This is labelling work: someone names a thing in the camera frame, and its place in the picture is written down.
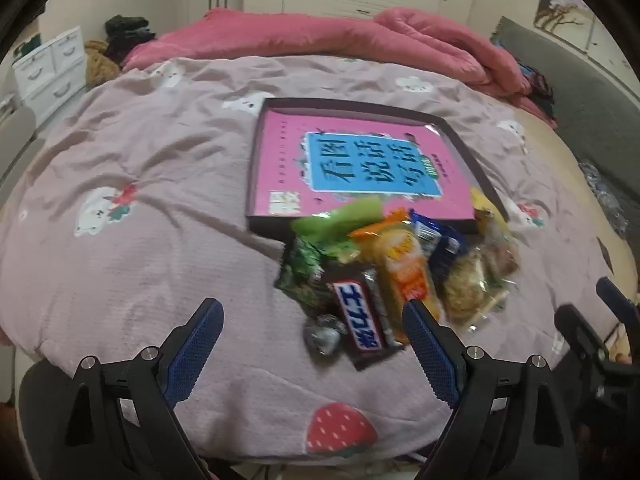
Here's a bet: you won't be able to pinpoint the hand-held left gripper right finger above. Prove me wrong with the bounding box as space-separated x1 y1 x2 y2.
402 299 576 480

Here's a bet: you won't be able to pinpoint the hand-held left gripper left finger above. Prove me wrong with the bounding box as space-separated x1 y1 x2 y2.
65 298 226 480

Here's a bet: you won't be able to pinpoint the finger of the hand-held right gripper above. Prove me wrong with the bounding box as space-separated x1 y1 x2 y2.
596 276 640 323
554 304 618 366

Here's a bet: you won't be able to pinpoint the brown chocolate bar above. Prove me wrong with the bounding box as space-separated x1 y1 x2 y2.
320 267 406 372

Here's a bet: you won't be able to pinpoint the round biscuit packet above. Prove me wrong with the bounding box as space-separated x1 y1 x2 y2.
442 242 521 333

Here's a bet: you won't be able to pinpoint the orange cake packet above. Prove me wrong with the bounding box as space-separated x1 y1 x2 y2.
350 209 444 332

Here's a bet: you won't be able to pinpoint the blue snack packet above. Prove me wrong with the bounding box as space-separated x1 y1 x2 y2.
410 210 471 286

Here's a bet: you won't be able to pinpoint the silver foil candy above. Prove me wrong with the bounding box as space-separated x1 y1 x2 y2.
304 314 348 359

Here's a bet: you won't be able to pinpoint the clear small snack packet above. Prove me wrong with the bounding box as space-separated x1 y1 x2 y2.
480 220 522 281

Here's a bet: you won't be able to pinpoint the dark green pea packet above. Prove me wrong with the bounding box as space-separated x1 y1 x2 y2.
274 237 326 311

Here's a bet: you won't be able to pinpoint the light green snack packet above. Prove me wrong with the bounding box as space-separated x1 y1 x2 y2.
292 197 383 261

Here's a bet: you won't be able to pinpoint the dark shallow box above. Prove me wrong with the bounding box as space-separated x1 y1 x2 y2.
245 97 511 238

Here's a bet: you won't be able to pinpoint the pink printed blanket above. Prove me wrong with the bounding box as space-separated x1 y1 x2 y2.
0 55 616 466

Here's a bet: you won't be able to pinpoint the blue grey patterned cloth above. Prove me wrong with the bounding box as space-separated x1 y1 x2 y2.
577 160 631 236

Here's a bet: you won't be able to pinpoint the beige bed sheet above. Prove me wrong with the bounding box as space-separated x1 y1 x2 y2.
510 105 640 361

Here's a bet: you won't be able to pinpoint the pink book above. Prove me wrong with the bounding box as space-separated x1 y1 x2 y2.
252 110 476 223

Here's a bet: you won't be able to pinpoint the grey quilted headboard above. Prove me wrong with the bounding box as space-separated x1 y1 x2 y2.
490 16 640 241

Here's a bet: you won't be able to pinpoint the striped clothes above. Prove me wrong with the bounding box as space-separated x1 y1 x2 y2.
515 60 558 128

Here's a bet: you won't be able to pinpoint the brown knit cloth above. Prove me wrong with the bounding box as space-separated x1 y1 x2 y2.
84 39 123 86

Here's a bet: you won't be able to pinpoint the white drawer cabinet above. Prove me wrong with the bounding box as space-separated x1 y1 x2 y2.
11 26 88 111

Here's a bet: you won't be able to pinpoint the dark clothes pile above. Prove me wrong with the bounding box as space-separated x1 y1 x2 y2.
104 15 157 63

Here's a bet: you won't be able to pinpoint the pink quilt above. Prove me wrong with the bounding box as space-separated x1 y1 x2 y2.
122 7 533 111

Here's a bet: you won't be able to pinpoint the wall painting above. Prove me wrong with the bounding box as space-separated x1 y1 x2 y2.
532 0 640 76

